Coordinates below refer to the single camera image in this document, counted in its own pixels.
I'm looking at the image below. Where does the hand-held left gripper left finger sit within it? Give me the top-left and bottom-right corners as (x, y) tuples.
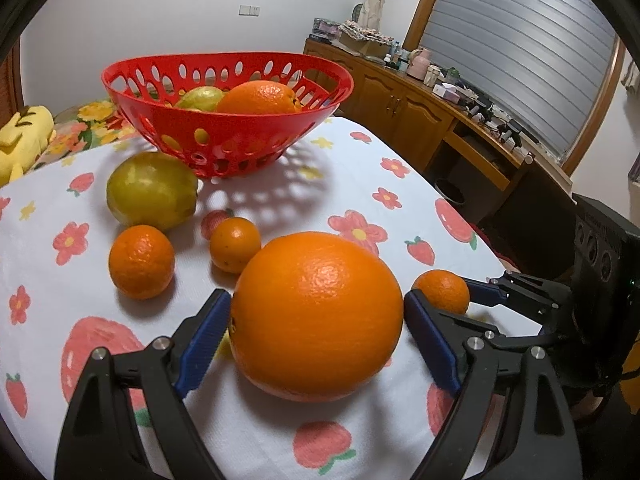
(54, 288), (232, 480)

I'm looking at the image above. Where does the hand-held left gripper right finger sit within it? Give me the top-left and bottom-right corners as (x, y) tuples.
(404, 290), (583, 480)

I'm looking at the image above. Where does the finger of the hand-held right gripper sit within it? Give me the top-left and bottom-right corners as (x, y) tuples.
(467, 271), (573, 318)
(440, 312), (556, 353)

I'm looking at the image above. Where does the small tangerine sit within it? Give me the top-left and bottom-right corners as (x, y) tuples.
(108, 225), (176, 301)
(209, 217), (262, 275)
(411, 269), (471, 316)

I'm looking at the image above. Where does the large orange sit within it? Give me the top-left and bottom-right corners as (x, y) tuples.
(228, 231), (405, 403)
(215, 80), (304, 115)

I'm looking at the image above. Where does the yellow-green lemon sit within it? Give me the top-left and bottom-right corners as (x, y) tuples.
(106, 151), (200, 231)

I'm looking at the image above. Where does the red perforated plastic basket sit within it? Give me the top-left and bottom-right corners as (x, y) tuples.
(101, 51), (355, 179)

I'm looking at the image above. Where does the green lemon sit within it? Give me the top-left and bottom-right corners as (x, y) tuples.
(175, 86), (226, 112)

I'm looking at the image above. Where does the dark trash bin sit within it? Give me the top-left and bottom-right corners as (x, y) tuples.
(434, 177), (467, 207)

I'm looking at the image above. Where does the black tripod device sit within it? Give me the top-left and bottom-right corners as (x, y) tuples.
(470, 97), (496, 123)
(500, 120), (523, 148)

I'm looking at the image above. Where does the white strawberry print tablecloth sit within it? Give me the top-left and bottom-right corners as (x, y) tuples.
(0, 116), (511, 480)

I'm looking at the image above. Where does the wooden sideboard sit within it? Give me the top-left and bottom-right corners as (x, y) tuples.
(303, 37), (573, 221)

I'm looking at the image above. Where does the floral printed blanket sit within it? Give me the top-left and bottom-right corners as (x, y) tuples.
(35, 100), (138, 168)

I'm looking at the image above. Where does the pink thermos jug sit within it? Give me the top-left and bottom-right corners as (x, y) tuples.
(407, 47), (432, 80)

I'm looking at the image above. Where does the yellow plush toy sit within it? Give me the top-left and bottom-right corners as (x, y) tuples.
(0, 105), (56, 188)

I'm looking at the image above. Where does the cardboard box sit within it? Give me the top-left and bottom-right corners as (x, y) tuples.
(337, 32), (388, 58)

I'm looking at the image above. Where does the patterned folded cloth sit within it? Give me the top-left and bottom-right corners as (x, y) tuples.
(340, 21), (393, 43)

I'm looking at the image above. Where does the wooden louvred wardrobe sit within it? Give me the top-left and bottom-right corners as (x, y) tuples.
(0, 50), (26, 121)

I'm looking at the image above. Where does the stack of storage boxes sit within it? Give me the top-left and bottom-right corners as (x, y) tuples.
(310, 17), (343, 43)

